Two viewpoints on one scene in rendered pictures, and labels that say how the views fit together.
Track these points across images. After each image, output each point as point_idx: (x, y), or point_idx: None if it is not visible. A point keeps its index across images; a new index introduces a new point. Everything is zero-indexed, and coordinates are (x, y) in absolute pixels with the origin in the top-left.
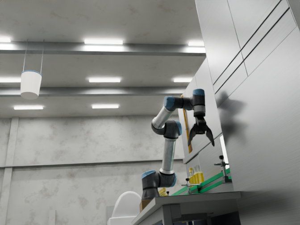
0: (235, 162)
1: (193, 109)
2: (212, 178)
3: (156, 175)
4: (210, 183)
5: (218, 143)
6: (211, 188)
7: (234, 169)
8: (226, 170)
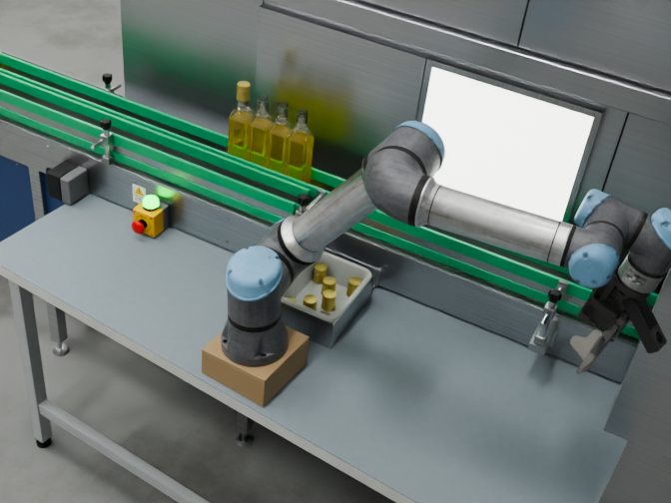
0: (657, 401)
1: (639, 280)
2: (405, 227)
3: (285, 274)
4: (388, 230)
5: (410, 76)
6: (387, 242)
7: (638, 404)
8: (496, 259)
